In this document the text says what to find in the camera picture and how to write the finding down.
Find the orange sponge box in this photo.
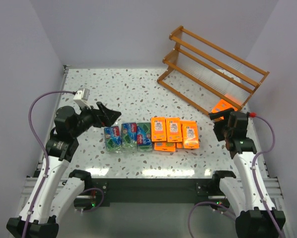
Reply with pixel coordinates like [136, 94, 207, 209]
[211, 99, 238, 113]
[181, 121, 199, 149]
[165, 118, 182, 143]
[151, 117, 167, 142]

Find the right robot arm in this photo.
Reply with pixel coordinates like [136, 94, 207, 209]
[209, 108, 286, 238]

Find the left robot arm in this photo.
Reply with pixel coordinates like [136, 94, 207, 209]
[6, 102, 121, 238]

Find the wooden shelf rack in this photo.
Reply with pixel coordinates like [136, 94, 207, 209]
[157, 26, 269, 115]

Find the blue sponge pack left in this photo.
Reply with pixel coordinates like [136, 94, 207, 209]
[104, 125, 122, 153]

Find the blue sponge pack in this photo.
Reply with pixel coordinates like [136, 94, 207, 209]
[104, 125, 122, 153]
[121, 122, 137, 151]

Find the blue sponge pack middle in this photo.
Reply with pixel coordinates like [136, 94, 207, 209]
[121, 122, 137, 151]

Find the green sponge pack right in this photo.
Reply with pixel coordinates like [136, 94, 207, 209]
[137, 122, 152, 151]

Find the orange box under right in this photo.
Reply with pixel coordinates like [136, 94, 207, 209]
[176, 142, 184, 149]

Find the orange box under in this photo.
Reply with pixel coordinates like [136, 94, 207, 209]
[176, 142, 184, 149]
[154, 142, 176, 152]

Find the orange box under left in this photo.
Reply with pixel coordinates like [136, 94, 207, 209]
[154, 142, 176, 152]

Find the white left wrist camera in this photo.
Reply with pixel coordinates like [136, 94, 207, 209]
[74, 88, 91, 110]

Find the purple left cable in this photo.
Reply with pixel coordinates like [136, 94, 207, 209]
[20, 91, 106, 238]

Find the black table base frame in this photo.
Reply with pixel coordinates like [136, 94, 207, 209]
[74, 177, 231, 208]

